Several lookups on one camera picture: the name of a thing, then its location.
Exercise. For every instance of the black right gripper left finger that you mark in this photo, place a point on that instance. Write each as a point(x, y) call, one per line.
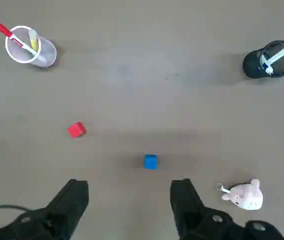
point(64, 207)

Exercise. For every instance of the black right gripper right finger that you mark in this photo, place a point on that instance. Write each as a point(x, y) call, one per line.
point(189, 212)

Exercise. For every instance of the blue magnetic block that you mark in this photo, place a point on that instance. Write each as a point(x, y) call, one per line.
point(150, 162)

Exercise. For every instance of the red magnetic block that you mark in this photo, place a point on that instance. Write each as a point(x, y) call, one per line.
point(76, 130)

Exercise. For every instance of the clear plastic cup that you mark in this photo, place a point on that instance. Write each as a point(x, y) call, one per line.
point(48, 53)

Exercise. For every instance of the black mesh pen holder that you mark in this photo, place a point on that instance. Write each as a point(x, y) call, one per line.
point(252, 63)

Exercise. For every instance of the yellow pen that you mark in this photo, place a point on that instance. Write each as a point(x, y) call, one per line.
point(34, 41)

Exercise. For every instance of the blue-capped white marker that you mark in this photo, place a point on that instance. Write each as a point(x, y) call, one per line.
point(281, 53)

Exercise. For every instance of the red-capped white marker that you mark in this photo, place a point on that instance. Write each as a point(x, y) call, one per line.
point(3, 29)

